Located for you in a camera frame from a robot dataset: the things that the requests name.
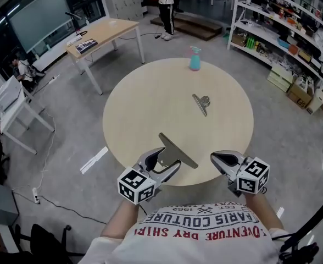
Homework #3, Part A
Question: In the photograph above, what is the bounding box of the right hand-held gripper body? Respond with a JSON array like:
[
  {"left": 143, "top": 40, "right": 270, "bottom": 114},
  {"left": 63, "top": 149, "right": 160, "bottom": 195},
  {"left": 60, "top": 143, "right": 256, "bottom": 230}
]
[{"left": 226, "top": 153, "right": 271, "bottom": 199}]

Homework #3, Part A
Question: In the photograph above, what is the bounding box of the black and white book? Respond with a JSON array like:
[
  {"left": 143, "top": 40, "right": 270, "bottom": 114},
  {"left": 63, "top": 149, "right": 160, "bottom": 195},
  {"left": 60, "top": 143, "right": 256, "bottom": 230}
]
[{"left": 75, "top": 38, "right": 99, "bottom": 56}]

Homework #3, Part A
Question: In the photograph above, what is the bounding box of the round wooden table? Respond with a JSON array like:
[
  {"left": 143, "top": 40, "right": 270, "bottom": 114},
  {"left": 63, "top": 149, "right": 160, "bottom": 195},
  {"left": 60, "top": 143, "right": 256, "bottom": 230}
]
[{"left": 102, "top": 57, "right": 255, "bottom": 188}]

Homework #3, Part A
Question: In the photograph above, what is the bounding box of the grey roller screen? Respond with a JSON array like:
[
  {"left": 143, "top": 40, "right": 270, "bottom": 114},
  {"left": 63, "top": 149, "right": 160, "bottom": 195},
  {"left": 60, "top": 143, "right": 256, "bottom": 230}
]
[{"left": 8, "top": 0, "right": 73, "bottom": 53}]

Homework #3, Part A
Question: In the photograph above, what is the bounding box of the white paper sheet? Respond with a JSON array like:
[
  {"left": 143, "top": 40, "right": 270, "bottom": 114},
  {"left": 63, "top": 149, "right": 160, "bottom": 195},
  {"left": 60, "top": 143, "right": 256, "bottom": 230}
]
[{"left": 66, "top": 35, "right": 83, "bottom": 47}]

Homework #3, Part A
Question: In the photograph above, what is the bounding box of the white floor cable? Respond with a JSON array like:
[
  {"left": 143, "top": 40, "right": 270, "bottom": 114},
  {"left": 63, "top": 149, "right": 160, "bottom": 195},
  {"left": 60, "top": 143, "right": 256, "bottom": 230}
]
[{"left": 12, "top": 111, "right": 57, "bottom": 190}]

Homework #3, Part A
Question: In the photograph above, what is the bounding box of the black stand frame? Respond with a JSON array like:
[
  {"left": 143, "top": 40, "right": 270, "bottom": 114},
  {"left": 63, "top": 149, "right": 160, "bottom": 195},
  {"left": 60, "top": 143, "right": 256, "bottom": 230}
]
[{"left": 279, "top": 196, "right": 323, "bottom": 261}]

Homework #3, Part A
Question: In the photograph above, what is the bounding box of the white waste bin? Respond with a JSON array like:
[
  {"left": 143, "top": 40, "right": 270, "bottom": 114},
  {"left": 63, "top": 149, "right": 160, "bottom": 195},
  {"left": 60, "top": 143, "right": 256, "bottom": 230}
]
[{"left": 306, "top": 89, "right": 323, "bottom": 115}]

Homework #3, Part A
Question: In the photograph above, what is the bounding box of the pale green crate stack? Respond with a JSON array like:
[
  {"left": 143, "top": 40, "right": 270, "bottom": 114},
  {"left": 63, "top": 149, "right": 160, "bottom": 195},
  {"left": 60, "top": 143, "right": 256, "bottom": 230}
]
[{"left": 266, "top": 64, "right": 294, "bottom": 93}]

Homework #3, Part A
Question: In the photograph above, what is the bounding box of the white box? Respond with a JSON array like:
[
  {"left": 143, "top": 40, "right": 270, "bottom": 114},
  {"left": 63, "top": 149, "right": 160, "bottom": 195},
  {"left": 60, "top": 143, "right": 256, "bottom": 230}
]
[{"left": 0, "top": 75, "right": 24, "bottom": 113}]

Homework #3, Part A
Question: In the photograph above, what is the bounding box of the small white table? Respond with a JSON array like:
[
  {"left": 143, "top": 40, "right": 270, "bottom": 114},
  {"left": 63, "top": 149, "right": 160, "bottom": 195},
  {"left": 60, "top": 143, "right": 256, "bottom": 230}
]
[{"left": 0, "top": 90, "right": 55, "bottom": 156}]

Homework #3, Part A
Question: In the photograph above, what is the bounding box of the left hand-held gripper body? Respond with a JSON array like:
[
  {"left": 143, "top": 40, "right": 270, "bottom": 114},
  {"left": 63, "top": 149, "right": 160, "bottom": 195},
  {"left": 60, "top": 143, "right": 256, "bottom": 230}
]
[{"left": 116, "top": 158, "right": 163, "bottom": 206}]

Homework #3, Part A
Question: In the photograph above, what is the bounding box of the white shelving unit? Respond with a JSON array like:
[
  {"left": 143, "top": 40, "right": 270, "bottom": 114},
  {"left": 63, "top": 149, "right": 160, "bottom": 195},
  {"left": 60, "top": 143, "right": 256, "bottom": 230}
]
[{"left": 226, "top": 0, "right": 323, "bottom": 91}]

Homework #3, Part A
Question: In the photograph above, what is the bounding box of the rectangular wooden desk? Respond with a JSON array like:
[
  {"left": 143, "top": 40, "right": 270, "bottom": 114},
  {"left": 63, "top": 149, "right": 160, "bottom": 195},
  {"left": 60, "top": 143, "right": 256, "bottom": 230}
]
[{"left": 65, "top": 18, "right": 146, "bottom": 96}]

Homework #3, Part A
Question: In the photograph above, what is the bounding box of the black office chair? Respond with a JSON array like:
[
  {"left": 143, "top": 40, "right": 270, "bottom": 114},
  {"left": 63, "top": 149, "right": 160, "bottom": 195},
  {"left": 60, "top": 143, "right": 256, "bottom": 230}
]
[{"left": 13, "top": 223, "right": 86, "bottom": 264}]

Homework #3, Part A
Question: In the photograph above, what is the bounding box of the printed cardboard box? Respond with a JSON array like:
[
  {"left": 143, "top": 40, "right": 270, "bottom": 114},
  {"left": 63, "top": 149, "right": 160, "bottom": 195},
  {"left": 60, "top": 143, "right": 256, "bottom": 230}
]
[{"left": 286, "top": 82, "right": 315, "bottom": 110}]

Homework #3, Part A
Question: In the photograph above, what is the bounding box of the person's white printed shirt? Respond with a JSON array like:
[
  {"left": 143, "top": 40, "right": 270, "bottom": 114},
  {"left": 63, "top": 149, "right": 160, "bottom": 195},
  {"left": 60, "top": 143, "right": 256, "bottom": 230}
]
[{"left": 77, "top": 201, "right": 292, "bottom": 264}]

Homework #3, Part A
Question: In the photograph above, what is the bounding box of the person's right forearm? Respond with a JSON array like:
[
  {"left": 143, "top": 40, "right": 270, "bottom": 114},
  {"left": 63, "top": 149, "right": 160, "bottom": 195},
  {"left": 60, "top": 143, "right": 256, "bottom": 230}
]
[{"left": 243, "top": 192, "right": 286, "bottom": 231}]

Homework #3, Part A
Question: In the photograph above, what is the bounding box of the teal and pink spray bottle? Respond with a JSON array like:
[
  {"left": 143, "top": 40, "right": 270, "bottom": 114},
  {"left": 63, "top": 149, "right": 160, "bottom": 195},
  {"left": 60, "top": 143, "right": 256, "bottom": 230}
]
[{"left": 188, "top": 46, "right": 202, "bottom": 72}]

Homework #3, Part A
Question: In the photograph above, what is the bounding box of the black floor cable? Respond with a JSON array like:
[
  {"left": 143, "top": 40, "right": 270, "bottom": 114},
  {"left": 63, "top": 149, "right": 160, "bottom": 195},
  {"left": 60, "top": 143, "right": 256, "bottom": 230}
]
[{"left": 12, "top": 192, "right": 108, "bottom": 226}]

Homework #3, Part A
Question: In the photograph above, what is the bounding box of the dark wooden step platform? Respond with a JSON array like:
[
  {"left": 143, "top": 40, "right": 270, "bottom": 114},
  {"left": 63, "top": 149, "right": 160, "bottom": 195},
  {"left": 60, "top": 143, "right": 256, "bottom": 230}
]
[{"left": 150, "top": 10, "right": 224, "bottom": 41}]

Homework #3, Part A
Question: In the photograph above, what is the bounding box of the person's left forearm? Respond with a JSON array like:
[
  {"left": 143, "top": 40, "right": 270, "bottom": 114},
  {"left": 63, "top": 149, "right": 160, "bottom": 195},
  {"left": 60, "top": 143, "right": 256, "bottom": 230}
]
[{"left": 99, "top": 201, "right": 141, "bottom": 238}]

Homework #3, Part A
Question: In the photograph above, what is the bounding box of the black desk lamp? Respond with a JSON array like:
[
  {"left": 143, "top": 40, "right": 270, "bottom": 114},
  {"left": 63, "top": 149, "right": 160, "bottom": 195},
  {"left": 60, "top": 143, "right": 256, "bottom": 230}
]
[{"left": 65, "top": 10, "right": 88, "bottom": 37}]

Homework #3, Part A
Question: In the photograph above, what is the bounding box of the silver metal binder clip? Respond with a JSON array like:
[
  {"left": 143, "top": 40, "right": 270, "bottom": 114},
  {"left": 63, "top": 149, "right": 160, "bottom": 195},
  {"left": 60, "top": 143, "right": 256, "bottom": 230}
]
[
  {"left": 192, "top": 93, "right": 213, "bottom": 118},
  {"left": 158, "top": 132, "right": 199, "bottom": 169}
]

